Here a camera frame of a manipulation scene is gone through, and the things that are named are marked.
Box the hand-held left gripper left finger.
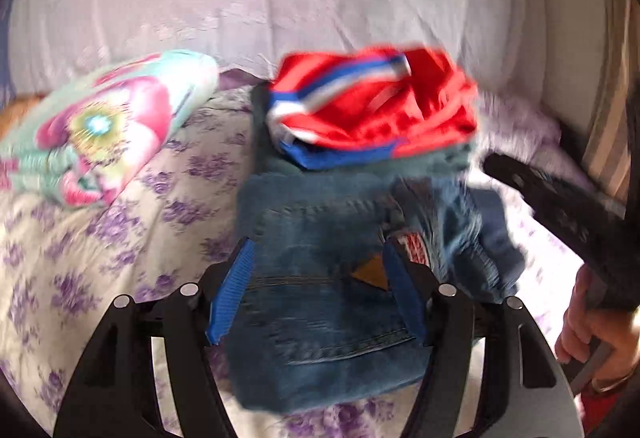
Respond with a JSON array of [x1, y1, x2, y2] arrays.
[[52, 238, 256, 438]]

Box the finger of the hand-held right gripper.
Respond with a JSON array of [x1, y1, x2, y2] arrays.
[[481, 153, 551, 215]]

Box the blue denim pants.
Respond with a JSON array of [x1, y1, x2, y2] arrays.
[[232, 170, 526, 414]]

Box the purple floral bedsheet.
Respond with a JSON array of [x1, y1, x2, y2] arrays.
[[0, 68, 593, 438]]

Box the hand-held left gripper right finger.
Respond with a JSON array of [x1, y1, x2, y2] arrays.
[[384, 237, 586, 438]]

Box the folded red shorts blue trim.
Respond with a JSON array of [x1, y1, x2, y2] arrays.
[[265, 45, 481, 171]]

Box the folded grey green garment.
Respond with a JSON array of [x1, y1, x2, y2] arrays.
[[260, 138, 477, 190]]

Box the person's right forearm red sleeve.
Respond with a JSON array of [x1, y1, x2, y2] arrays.
[[575, 385, 633, 438]]

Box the gold bracelet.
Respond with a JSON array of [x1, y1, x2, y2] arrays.
[[591, 375, 632, 395]]

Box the folded teal pink floral quilt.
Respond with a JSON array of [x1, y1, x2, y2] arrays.
[[0, 49, 221, 211]]

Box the beige striped curtain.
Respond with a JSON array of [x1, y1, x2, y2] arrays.
[[582, 0, 638, 205]]

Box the orange pillow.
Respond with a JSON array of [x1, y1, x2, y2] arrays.
[[0, 98, 47, 140]]

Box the person's right hand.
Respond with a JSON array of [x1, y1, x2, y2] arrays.
[[555, 263, 640, 394]]

